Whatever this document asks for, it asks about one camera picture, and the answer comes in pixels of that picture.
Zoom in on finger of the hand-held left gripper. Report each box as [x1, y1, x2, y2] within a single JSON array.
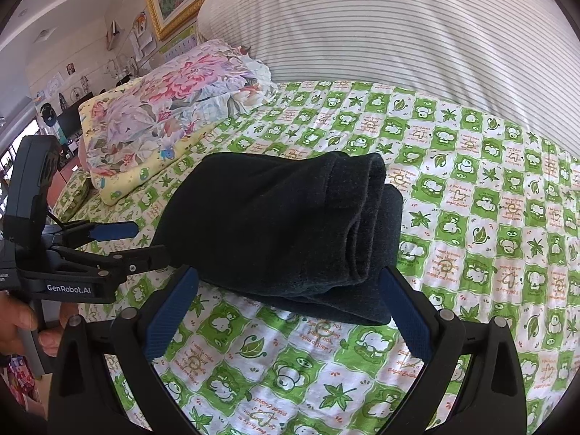
[[94, 244, 170, 282], [54, 220, 139, 246]]

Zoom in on floral pillow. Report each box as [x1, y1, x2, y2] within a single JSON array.
[[84, 38, 278, 175]]

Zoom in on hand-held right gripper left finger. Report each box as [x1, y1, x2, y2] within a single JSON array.
[[47, 267, 201, 435]]

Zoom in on striped headboard cushion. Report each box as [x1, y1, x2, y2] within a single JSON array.
[[196, 0, 580, 164]]

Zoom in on black pants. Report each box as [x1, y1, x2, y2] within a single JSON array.
[[152, 152, 404, 327]]

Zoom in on white wall chart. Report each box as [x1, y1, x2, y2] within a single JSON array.
[[161, 29, 199, 61]]

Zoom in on green printed bed sheet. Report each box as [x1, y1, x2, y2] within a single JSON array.
[[57, 79, 580, 435]]

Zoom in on green printed pillow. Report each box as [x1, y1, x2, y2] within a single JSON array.
[[54, 174, 98, 223]]

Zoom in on wooden wall shelf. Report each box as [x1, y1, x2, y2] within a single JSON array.
[[106, 20, 126, 50]]

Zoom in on black monitor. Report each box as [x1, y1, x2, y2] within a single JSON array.
[[57, 95, 94, 139]]

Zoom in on yellow printed blanket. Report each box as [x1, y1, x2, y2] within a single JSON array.
[[78, 77, 218, 206]]

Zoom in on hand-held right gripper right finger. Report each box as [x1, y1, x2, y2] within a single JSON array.
[[376, 265, 529, 435]]

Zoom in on person's left hand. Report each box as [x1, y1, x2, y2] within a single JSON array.
[[0, 292, 80, 359]]

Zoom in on colourful printed bag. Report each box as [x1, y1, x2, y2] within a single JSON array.
[[7, 354, 38, 396]]

